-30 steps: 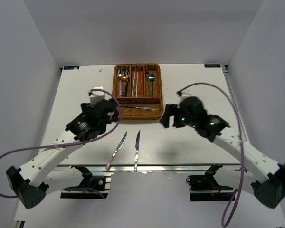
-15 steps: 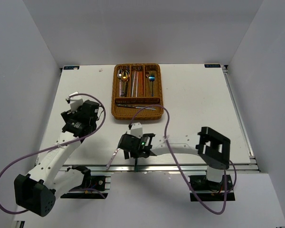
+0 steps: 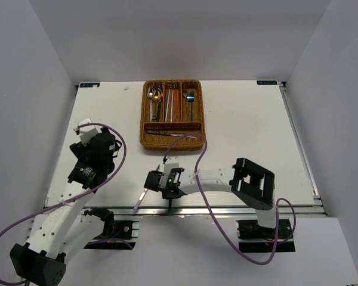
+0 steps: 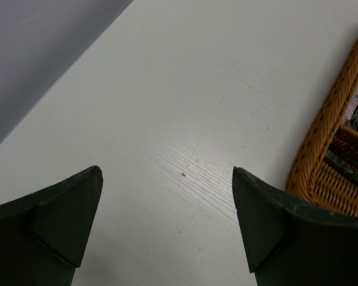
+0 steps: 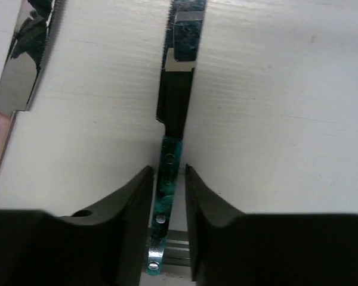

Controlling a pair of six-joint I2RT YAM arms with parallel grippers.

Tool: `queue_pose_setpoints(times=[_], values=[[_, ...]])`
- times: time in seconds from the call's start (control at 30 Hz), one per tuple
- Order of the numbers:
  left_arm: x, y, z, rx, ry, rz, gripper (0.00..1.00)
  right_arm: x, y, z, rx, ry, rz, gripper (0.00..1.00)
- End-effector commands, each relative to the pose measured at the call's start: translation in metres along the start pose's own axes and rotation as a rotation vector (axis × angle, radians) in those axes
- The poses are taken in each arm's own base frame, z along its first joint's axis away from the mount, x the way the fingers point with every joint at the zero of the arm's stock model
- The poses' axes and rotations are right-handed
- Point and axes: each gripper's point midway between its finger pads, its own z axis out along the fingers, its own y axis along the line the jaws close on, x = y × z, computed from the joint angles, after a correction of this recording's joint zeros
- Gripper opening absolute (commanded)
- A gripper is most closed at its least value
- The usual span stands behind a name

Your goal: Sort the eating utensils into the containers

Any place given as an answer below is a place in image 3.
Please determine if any gold rainbow spoon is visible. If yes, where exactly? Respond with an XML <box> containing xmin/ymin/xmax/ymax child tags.
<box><xmin>153</xmin><ymin>89</ymin><xmax>163</xmax><ymax>122</ymax></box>

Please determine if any right blue table label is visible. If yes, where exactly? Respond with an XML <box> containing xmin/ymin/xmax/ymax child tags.
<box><xmin>256</xmin><ymin>80</ymin><xmax>278</xmax><ymax>85</ymax></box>

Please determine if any blue fork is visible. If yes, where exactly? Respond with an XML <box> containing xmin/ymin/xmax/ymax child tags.
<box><xmin>186</xmin><ymin>91</ymin><xmax>195</xmax><ymax>122</ymax></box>

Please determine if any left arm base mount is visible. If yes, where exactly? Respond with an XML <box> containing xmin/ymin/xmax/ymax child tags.
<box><xmin>81</xmin><ymin>208</ymin><xmax>139</xmax><ymax>250</ymax></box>

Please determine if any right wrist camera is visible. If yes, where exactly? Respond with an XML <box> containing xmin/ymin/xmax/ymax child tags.
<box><xmin>162</xmin><ymin>157</ymin><xmax>180</xmax><ymax>175</ymax></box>

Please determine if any aluminium table rail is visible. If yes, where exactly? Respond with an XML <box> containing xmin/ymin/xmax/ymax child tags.
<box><xmin>43</xmin><ymin>205</ymin><xmax>326</xmax><ymax>217</ymax></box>

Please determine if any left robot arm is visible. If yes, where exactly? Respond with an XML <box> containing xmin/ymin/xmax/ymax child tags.
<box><xmin>10</xmin><ymin>128</ymin><xmax>123</xmax><ymax>285</ymax></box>

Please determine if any left blue table label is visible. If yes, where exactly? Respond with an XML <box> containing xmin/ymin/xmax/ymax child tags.
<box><xmin>79</xmin><ymin>82</ymin><xmax>100</xmax><ymax>88</ymax></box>

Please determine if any long orange chopstick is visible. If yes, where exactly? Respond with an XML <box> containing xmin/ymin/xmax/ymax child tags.
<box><xmin>174</xmin><ymin>89</ymin><xmax>180</xmax><ymax>122</ymax></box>

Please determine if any green handled knife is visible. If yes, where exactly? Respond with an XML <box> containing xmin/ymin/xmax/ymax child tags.
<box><xmin>167</xmin><ymin>199</ymin><xmax>172</xmax><ymax>216</ymax></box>

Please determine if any short orange chopstick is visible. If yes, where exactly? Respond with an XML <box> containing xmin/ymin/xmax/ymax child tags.
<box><xmin>177</xmin><ymin>91</ymin><xmax>182</xmax><ymax>122</ymax></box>

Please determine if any pink handled knife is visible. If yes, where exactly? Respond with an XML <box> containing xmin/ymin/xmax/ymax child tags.
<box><xmin>132</xmin><ymin>189</ymin><xmax>148</xmax><ymax>213</ymax></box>

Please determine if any dark handled knife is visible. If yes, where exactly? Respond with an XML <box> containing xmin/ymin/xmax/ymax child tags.
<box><xmin>146</xmin><ymin>130</ymin><xmax>196</xmax><ymax>138</ymax></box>

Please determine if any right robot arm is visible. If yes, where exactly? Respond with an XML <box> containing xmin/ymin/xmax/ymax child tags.
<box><xmin>144</xmin><ymin>157</ymin><xmax>279</xmax><ymax>238</ymax></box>

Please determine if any teal chopstick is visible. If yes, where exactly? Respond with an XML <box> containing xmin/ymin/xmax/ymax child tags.
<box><xmin>164</xmin><ymin>90</ymin><xmax>170</xmax><ymax>122</ymax></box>

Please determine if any wicker cutlery tray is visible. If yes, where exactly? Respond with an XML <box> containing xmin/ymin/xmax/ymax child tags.
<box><xmin>140</xmin><ymin>79</ymin><xmax>206</xmax><ymax>151</ymax></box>

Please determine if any blue table label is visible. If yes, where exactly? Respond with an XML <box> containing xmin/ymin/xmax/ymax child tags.
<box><xmin>79</xmin><ymin>82</ymin><xmax>100</xmax><ymax>88</ymax></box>
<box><xmin>256</xmin><ymin>80</ymin><xmax>278</xmax><ymax>85</ymax></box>

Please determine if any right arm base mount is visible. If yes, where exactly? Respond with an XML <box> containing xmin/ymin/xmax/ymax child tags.
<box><xmin>237</xmin><ymin>219</ymin><xmax>296</xmax><ymax>253</ymax></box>

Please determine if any copper fork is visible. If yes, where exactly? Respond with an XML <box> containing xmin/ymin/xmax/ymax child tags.
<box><xmin>183</xmin><ymin>93</ymin><xmax>191</xmax><ymax>102</ymax></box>

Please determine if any pink handled silver spoon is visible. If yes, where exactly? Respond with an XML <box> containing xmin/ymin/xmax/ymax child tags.
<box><xmin>147</xmin><ymin>86</ymin><xmax>155</xmax><ymax>122</ymax></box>

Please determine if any green rainbow fork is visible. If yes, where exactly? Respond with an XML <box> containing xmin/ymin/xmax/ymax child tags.
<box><xmin>187</xmin><ymin>102</ymin><xmax>193</xmax><ymax>122</ymax></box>

